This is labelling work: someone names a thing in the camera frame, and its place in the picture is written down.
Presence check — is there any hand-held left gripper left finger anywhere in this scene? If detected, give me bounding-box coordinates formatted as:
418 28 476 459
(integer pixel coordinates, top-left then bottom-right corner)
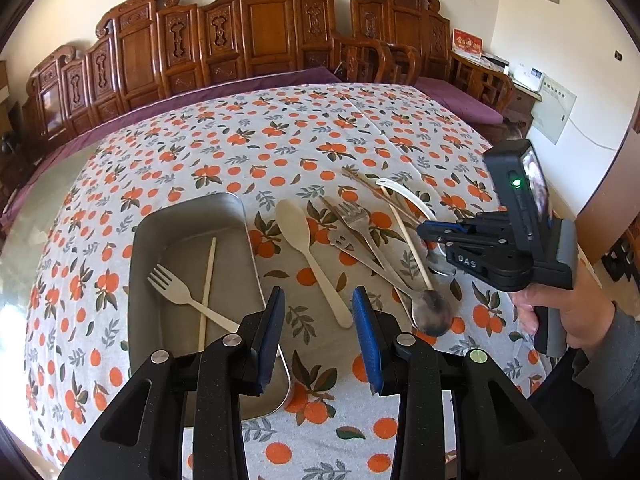
57 286 287 480

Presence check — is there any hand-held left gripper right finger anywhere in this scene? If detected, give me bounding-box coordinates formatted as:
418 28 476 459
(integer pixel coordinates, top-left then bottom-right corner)
351 285 583 480

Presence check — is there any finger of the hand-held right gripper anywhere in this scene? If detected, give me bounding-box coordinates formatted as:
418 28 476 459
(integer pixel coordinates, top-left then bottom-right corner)
416 217 506 247
442 241 507 289

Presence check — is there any white translucent plastic spoon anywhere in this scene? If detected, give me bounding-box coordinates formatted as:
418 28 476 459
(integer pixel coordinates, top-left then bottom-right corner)
375 175 437 223

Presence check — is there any metal spoon with smiley handle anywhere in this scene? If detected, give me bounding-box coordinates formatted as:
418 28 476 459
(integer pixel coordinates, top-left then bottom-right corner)
326 229 455 337

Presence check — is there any brown wooden chopstick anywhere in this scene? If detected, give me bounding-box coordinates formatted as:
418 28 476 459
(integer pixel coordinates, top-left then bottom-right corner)
342 167 423 223
320 196 352 232

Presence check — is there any metal fork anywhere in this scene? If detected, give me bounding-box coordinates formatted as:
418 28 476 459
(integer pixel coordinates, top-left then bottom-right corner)
332 201 416 293

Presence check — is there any cream plastic spoon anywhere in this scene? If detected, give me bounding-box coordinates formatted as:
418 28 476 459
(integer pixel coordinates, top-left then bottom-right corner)
276 199 355 329

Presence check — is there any metal tray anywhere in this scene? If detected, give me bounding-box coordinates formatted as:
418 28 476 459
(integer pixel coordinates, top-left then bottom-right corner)
127 191 293 428

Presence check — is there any person's right forearm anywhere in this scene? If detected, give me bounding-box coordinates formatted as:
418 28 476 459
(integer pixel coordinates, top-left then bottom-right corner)
530 305 640 471

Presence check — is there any person's right hand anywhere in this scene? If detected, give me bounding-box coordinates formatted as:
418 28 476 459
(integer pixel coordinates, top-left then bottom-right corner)
511 266 618 361

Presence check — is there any cream plastic fork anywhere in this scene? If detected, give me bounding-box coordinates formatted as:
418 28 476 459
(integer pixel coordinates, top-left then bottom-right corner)
147 263 241 334

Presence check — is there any wooden side table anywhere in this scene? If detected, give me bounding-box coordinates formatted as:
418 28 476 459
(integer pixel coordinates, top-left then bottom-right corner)
505 82 537 133

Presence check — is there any purple armchair cushion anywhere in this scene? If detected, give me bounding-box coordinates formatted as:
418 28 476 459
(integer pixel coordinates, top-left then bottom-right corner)
415 76 503 126

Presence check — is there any stack of papers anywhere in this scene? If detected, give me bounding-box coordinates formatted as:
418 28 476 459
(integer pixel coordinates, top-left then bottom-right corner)
480 52 543 92

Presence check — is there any orange fruit print tablecloth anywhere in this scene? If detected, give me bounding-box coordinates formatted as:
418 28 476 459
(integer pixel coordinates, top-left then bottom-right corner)
25 82 551 480

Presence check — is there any red desk calendar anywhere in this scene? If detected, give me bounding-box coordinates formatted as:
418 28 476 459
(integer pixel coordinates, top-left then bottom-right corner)
452 28 483 58

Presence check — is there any carved wooden armchair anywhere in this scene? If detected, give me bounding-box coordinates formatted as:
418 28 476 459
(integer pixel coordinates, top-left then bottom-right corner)
332 0 516 116

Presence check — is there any purple bench cushion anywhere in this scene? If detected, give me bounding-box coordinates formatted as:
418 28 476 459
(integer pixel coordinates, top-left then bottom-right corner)
0 67 346 226

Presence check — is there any carved wooden bench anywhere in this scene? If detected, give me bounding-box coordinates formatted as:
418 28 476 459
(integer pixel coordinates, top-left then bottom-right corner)
22 0 351 146

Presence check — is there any white electrical wall box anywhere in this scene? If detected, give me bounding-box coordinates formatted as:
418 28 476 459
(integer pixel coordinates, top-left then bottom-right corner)
530 74 578 146

